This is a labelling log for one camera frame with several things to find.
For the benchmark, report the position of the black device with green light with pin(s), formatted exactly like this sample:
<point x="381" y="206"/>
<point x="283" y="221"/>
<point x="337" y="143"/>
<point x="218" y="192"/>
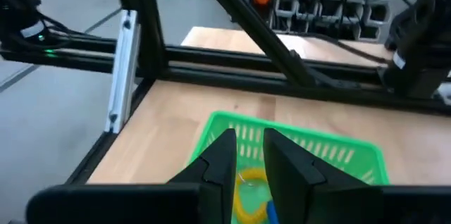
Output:
<point x="17" y="12"/>

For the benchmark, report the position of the silver aluminium bracket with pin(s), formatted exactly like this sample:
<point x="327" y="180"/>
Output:
<point x="123" y="72"/>

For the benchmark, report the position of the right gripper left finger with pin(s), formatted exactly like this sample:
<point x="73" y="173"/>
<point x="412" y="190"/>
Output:
<point x="215" y="167"/>

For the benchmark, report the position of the black aluminium rig frame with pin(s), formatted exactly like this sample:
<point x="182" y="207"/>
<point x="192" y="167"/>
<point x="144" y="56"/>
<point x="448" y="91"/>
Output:
<point x="229" y="76"/>

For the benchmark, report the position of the white storage bin rack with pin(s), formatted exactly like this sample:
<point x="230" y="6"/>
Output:
<point x="334" y="2"/>

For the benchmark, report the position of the yellow coil wristband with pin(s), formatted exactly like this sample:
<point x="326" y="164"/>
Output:
<point x="252" y="173"/>

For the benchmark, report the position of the green plastic basket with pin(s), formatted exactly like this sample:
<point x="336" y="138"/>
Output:
<point x="208" y="139"/>

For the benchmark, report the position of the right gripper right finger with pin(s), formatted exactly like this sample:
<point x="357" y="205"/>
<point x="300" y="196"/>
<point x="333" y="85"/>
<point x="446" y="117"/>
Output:
<point x="289" y="174"/>

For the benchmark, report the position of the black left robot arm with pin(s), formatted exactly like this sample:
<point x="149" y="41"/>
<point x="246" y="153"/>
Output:
<point x="415" y="41"/>

